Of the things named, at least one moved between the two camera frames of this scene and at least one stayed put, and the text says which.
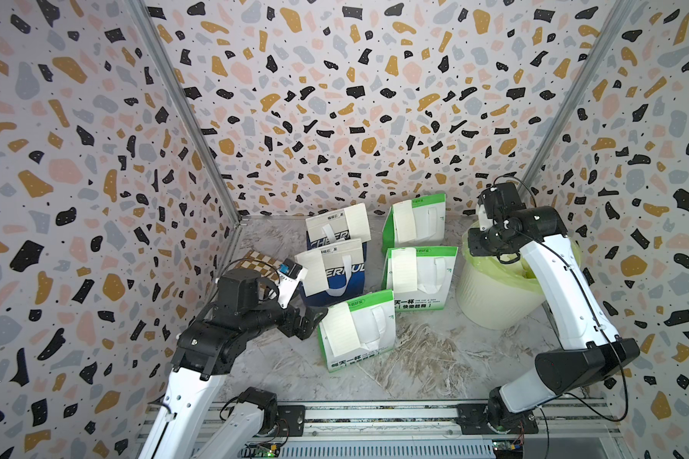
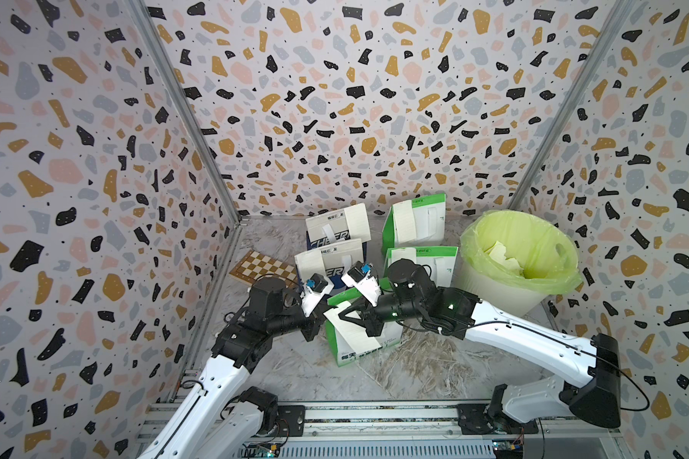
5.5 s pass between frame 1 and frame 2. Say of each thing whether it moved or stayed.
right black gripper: moved
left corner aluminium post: stayed
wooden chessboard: stayed
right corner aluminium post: stayed
